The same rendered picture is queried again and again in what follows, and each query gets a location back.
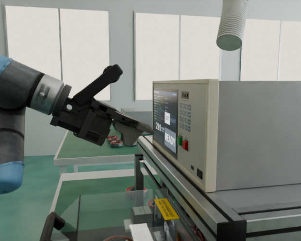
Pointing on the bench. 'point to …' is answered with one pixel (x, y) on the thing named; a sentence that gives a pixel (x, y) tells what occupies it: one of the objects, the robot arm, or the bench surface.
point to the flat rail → (148, 175)
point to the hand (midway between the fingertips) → (149, 127)
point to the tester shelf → (237, 205)
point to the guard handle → (53, 219)
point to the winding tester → (241, 132)
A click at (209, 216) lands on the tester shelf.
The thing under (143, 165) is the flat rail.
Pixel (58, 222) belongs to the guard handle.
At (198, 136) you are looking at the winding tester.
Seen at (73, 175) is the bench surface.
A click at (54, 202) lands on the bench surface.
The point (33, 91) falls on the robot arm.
